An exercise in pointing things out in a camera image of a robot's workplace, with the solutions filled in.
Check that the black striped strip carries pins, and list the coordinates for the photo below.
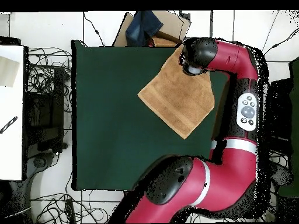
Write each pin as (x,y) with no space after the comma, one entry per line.
(8,124)

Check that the blue jeans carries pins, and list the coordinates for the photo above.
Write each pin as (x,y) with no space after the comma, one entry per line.
(142,25)

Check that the grey chair base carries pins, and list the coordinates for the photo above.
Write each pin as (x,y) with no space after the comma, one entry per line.
(39,162)

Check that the black power strip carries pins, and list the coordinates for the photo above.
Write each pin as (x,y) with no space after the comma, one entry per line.
(70,210)

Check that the black mesh panel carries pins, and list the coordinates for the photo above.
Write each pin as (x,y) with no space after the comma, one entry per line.
(280,109)

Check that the black equipment rack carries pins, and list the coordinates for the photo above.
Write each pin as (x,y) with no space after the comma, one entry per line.
(44,130)

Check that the white table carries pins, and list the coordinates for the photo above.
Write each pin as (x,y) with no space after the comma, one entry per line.
(11,144)

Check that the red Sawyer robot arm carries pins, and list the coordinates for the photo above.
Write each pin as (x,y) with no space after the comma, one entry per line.
(222,182)

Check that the cardboard box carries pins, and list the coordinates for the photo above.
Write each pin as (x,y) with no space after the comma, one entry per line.
(174,23)

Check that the beige box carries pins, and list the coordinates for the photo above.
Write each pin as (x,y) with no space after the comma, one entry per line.
(8,72)

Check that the orange-brown terry towel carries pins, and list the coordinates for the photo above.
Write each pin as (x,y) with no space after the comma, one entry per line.
(182,100)

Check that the dark green table cloth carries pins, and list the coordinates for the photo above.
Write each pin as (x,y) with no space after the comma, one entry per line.
(105,116)

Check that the dark green fabric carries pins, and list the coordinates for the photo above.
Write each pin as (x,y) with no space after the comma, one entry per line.
(294,116)

